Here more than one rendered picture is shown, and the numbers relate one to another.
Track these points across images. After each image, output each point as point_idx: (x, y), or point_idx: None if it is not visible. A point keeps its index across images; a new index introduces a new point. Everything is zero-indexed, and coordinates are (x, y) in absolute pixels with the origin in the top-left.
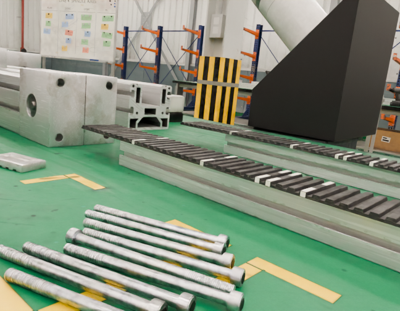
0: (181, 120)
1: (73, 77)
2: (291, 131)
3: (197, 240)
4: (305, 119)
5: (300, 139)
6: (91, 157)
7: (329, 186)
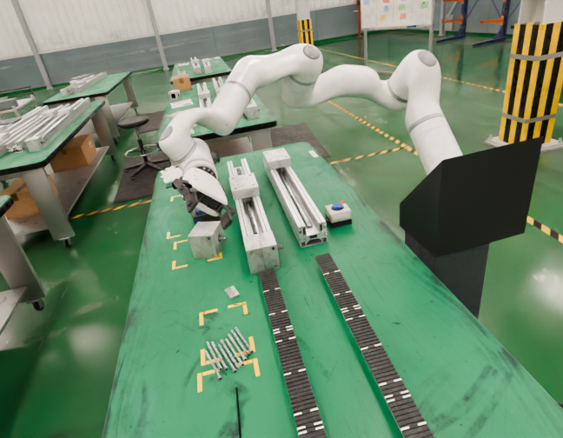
0: (350, 223)
1: (255, 249)
2: (417, 240)
3: (244, 349)
4: (423, 236)
5: (411, 253)
6: (260, 286)
7: (291, 339)
